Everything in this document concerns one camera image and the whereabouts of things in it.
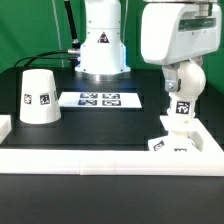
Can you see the white lamp bulb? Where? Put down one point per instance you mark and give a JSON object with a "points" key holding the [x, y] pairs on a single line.
{"points": [[192, 83]]}

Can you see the white lamp shade cone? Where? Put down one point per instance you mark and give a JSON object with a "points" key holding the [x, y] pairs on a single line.
{"points": [[39, 102]]}

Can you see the white marker tag sheet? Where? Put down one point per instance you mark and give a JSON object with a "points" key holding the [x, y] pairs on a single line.
{"points": [[99, 100]]}

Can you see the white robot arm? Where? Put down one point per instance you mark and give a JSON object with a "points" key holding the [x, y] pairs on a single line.
{"points": [[103, 54]]}

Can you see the white foam border frame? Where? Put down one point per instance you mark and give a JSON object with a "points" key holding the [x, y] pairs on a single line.
{"points": [[207, 161]]}

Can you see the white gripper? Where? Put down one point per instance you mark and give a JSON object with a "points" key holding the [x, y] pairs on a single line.
{"points": [[172, 32]]}

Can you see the white lamp base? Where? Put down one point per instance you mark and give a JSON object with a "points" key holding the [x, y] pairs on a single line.
{"points": [[177, 138]]}

